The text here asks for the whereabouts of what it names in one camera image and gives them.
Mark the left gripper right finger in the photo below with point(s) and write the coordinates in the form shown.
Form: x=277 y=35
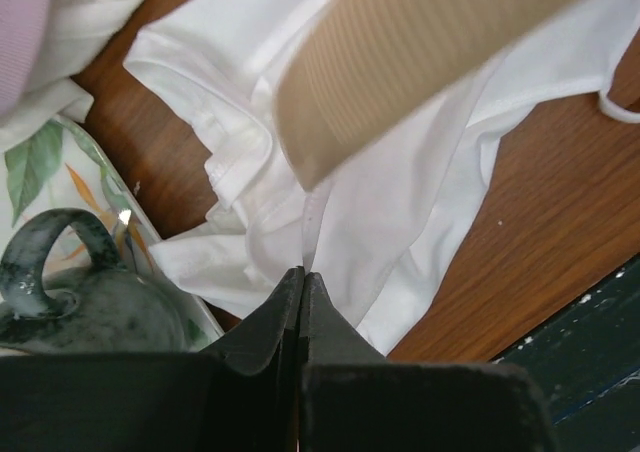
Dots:
x=354 y=399

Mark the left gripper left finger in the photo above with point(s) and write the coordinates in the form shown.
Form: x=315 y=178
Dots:
x=235 y=395

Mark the white tank top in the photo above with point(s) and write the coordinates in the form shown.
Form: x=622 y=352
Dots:
x=384 y=226

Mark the wooden hanger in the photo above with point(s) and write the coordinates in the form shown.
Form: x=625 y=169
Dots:
x=368 y=64

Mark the mauve tank top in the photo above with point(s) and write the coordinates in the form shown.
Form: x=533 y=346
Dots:
x=23 y=25

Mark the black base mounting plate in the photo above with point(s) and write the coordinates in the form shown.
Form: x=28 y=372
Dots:
x=585 y=359

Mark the floral serving tray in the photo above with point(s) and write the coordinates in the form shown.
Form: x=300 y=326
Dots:
x=62 y=166

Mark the white hanging garment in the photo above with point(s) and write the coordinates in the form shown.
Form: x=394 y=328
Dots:
x=76 y=32

